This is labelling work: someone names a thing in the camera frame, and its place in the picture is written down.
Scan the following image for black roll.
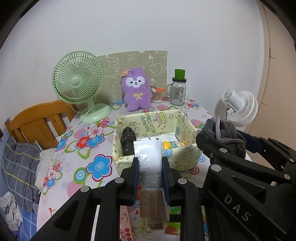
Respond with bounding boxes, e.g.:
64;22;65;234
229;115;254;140
121;126;137;156

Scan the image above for white fan power cable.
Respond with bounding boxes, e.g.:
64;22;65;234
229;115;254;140
56;108;93;142

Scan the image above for cotton swab container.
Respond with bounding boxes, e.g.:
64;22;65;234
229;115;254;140
152;91;162;103

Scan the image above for wooden chair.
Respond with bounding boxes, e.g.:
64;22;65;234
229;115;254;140
4;100;77;149

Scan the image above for yellow cartoon fabric storage box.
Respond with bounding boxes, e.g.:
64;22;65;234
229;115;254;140
112;109;202;174

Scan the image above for green desk fan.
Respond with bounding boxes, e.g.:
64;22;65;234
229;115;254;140
52;51;111;123

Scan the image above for green tissue pack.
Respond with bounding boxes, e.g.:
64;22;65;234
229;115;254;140
164;206;181;235

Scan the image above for purple plush toy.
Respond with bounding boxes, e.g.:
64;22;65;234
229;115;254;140
121;67;152;111

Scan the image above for beige stockings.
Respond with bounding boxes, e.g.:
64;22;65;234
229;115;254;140
133;140;169;230

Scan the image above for white cloth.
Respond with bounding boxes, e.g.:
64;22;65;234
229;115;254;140
137;133;179;142

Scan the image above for pink wet wipes pack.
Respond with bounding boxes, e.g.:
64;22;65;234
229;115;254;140
119;206;133;241

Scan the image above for grey drawstring pouch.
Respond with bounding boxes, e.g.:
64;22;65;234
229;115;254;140
201;116;247;159

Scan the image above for white standing fan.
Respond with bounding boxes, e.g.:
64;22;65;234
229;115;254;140
223;89;258;127

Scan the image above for patterned cardboard backboard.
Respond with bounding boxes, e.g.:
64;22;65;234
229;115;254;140
95;50;167;104

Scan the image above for beige door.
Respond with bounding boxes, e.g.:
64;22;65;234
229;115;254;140
245;1;295;149

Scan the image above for yellow cartoon tissue pack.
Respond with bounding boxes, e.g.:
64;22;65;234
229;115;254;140
162;141;185;150

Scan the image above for green cup on jar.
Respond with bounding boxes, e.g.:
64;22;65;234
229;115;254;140
175;69;186;80

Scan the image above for glass mason jar mug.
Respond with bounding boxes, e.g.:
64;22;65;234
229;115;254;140
166;77;187;106

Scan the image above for grey plaid bedding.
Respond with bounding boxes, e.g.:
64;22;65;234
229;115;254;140
1;137;41;213

